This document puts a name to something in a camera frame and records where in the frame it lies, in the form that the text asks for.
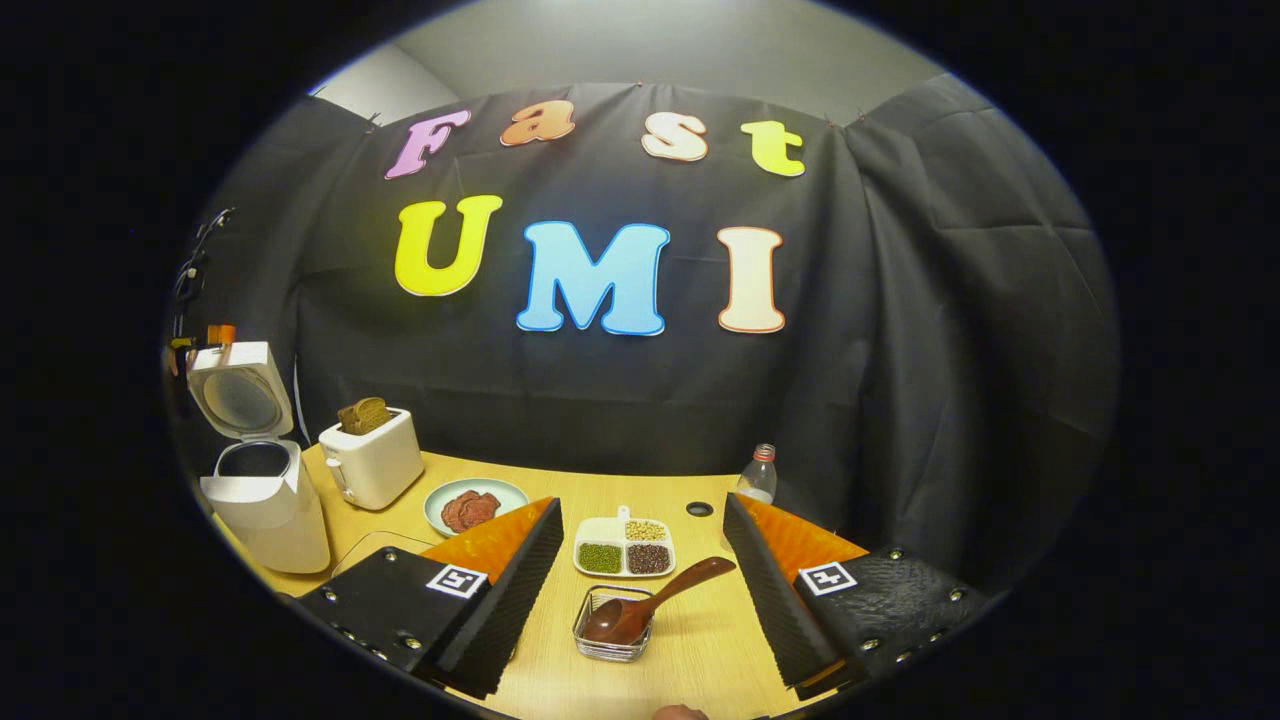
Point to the brown bread slice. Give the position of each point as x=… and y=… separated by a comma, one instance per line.
x=365, y=415

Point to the white rice cooker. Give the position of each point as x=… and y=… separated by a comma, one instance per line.
x=270, y=510

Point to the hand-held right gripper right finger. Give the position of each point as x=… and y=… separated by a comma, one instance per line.
x=775, y=610

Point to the green mung beans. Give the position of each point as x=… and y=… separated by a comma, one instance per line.
x=600, y=558

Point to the clear square chopstick holder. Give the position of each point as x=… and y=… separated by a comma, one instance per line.
x=600, y=652

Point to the brown wooden spoon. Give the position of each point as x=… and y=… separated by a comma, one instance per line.
x=690, y=580

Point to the clear box of rice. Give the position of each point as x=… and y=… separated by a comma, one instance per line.
x=375, y=545

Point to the dark red beans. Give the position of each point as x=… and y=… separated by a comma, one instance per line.
x=648, y=559

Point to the clear plastic water bottle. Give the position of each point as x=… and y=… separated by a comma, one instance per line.
x=758, y=480

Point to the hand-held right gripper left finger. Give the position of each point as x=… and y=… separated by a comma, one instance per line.
x=505, y=610

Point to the pale green plate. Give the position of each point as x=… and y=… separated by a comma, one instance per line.
x=445, y=495

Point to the yellow soybeans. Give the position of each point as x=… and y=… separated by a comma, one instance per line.
x=645, y=530

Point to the white toaster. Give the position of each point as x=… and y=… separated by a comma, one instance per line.
x=380, y=465

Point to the red meat slices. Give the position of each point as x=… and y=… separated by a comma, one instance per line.
x=470, y=510

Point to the black backdrop cloth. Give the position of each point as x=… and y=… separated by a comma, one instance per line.
x=900, y=350

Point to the white divided dish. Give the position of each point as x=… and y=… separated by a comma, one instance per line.
x=600, y=528

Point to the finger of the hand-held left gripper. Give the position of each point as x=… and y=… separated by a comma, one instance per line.
x=222, y=334

